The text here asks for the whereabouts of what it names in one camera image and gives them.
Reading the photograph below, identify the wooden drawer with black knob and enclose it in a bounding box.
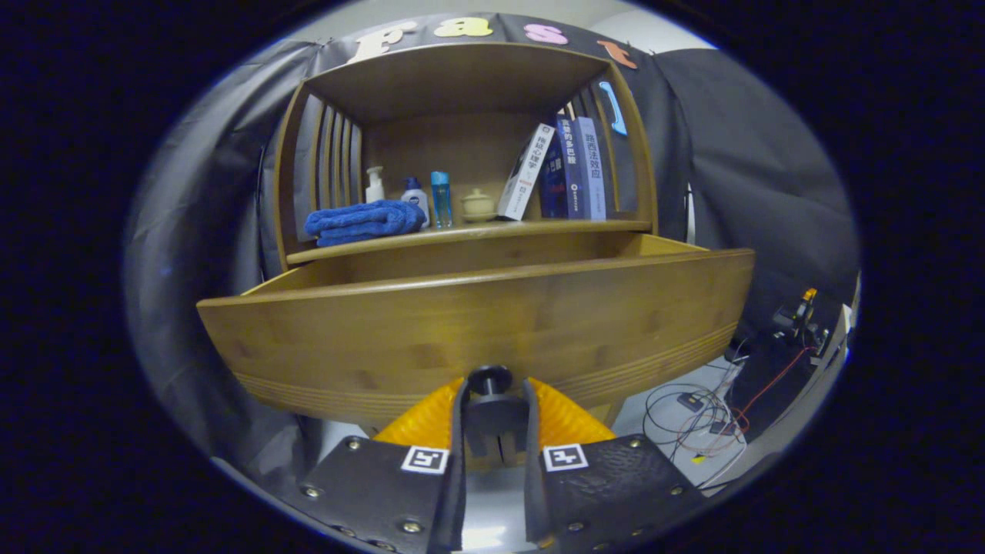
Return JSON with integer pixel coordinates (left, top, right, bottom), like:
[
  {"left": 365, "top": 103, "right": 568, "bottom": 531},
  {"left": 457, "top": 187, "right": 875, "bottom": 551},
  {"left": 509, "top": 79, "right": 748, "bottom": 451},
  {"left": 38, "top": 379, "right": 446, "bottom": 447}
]
[{"left": 196, "top": 233, "right": 756, "bottom": 470}]

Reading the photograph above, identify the folded blue towel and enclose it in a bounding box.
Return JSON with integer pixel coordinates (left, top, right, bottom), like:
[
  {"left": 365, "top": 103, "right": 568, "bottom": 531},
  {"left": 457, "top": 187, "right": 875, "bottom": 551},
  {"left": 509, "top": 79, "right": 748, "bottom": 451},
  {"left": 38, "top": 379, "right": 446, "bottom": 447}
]
[{"left": 304, "top": 200, "right": 426, "bottom": 247}]

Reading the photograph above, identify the white bottle with blue cap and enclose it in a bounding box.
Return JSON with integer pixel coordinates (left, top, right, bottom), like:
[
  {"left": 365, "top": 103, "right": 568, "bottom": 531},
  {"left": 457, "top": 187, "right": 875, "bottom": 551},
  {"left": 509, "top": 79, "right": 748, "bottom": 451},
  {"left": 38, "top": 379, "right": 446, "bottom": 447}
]
[{"left": 401, "top": 177, "right": 430, "bottom": 228}]

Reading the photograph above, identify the wooden cabinet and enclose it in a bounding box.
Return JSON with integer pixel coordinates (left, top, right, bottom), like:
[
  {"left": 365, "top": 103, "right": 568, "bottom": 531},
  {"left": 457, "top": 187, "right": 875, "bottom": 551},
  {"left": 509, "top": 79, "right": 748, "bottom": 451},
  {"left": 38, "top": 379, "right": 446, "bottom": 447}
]
[{"left": 262, "top": 42, "right": 661, "bottom": 432}]

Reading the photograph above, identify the clear blue bottle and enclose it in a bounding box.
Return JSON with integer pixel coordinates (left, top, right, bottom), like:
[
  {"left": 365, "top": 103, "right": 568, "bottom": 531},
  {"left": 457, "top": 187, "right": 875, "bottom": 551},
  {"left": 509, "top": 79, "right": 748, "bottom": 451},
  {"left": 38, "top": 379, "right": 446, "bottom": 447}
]
[{"left": 430, "top": 171, "right": 453, "bottom": 229}]

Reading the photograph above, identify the dark blue book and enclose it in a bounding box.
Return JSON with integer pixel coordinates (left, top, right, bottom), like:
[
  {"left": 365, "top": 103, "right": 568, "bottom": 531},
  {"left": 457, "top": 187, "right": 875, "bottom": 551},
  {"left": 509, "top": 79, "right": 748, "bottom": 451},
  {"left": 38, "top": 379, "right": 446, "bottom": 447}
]
[{"left": 539, "top": 115, "right": 586, "bottom": 220}]

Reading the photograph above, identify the red cable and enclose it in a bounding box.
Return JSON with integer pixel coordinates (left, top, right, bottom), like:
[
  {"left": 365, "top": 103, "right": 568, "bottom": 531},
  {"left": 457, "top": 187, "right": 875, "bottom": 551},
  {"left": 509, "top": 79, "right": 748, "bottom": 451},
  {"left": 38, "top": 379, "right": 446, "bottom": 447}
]
[{"left": 677, "top": 346, "right": 815, "bottom": 456}]

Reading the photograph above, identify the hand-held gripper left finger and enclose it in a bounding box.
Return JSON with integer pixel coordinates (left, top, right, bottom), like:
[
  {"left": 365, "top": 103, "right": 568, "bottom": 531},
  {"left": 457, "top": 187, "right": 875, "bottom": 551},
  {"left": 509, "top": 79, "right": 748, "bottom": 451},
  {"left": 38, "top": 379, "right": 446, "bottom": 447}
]
[{"left": 300, "top": 377, "right": 469, "bottom": 554}]

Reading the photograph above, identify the cream lidded tea cup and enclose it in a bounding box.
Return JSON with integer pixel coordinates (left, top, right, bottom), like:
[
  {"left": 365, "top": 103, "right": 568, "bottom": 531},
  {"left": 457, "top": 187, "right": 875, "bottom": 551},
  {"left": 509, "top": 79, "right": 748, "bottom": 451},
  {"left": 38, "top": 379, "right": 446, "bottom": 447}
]
[{"left": 459, "top": 189, "right": 497, "bottom": 223}]

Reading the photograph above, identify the pale blue book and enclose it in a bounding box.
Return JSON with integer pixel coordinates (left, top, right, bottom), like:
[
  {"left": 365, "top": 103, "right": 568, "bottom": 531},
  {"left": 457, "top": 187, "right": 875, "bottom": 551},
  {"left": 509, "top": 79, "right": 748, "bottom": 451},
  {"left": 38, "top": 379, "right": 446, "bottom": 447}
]
[{"left": 576, "top": 117, "right": 609, "bottom": 222}]

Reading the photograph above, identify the white book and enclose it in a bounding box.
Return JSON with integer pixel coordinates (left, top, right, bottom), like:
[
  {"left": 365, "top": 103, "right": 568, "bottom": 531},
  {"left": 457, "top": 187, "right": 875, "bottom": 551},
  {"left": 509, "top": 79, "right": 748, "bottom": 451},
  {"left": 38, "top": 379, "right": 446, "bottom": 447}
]
[{"left": 497, "top": 123, "right": 556, "bottom": 222}]

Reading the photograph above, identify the wooden countertop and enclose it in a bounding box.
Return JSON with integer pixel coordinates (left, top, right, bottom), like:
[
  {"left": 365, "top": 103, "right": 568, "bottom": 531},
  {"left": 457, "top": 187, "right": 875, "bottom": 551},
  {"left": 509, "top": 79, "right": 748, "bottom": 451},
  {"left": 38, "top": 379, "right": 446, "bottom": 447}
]
[{"left": 285, "top": 219, "right": 653, "bottom": 266}]

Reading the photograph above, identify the black floor cable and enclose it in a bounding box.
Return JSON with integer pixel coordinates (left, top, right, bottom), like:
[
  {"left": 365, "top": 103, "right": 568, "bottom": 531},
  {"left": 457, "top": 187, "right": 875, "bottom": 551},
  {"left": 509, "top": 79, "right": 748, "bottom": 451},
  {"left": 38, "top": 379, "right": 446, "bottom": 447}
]
[{"left": 643, "top": 382, "right": 743, "bottom": 462}]

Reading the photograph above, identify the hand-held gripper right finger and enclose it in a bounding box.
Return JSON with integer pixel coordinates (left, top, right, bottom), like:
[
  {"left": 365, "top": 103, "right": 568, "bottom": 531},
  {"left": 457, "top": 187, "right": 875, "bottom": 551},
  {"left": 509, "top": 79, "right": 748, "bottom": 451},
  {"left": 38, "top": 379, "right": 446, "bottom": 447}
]
[{"left": 523, "top": 377, "right": 709, "bottom": 553}]

